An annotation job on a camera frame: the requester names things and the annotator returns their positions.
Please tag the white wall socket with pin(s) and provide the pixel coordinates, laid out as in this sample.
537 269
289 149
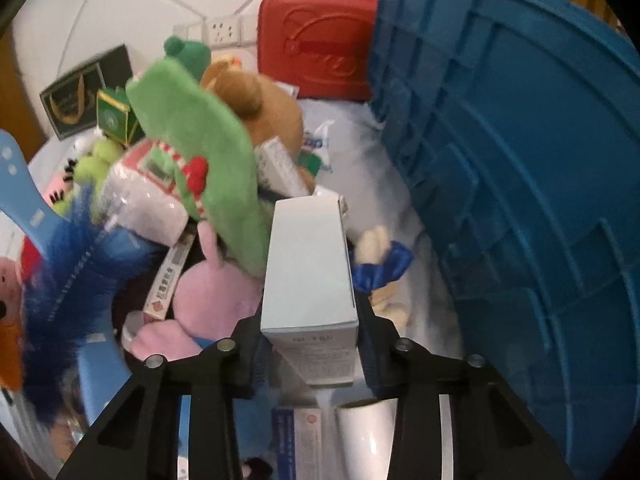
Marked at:
249 26
223 30

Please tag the blue feather duster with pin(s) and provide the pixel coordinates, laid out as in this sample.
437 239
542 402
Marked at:
60 310

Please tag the blue white box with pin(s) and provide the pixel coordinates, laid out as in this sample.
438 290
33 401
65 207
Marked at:
295 440

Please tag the dark green plush toy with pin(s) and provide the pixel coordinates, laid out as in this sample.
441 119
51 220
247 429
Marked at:
187 55

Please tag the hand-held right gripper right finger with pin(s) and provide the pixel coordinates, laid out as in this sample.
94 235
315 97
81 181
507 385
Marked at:
372 360

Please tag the plain white box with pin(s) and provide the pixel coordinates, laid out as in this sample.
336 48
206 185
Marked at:
307 270

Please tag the black gift box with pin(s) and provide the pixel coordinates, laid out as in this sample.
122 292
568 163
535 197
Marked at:
70 100

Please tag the small green plush black eyes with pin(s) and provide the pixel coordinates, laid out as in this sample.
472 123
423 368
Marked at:
95 162

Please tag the small green box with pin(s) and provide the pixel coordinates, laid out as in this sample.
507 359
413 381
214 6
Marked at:
114 117

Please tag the clear wrapped tissue pack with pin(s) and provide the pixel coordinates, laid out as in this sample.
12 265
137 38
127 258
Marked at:
145 200

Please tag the white blue packet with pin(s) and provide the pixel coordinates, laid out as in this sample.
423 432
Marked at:
316 150

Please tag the white cup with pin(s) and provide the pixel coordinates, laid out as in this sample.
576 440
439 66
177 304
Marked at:
365 440

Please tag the light blue plastic stick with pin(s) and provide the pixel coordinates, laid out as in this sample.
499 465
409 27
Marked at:
20 180

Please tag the pink pig plush red dress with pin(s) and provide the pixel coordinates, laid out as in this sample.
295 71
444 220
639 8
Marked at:
31 255

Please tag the narrow red white box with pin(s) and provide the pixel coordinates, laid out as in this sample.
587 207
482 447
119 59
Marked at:
167 285

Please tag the light green plush toy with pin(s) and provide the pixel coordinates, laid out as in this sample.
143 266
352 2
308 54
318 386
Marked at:
200 150

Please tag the pale pink plush toy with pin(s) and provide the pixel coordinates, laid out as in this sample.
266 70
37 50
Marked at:
215 295

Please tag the blue plastic crate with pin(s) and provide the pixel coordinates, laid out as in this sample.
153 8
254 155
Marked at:
525 160

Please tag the white box grey print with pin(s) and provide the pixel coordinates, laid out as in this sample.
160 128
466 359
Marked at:
280 165

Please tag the red plastic carry case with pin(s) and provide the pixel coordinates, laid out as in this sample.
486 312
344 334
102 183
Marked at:
315 45

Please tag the brown bear plush toy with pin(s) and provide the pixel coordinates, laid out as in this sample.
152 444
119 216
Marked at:
270 105

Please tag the navy cream plush toy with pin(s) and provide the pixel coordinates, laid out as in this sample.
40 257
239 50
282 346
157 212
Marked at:
380 265

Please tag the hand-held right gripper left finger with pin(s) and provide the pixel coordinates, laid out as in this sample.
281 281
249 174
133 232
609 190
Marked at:
252 362

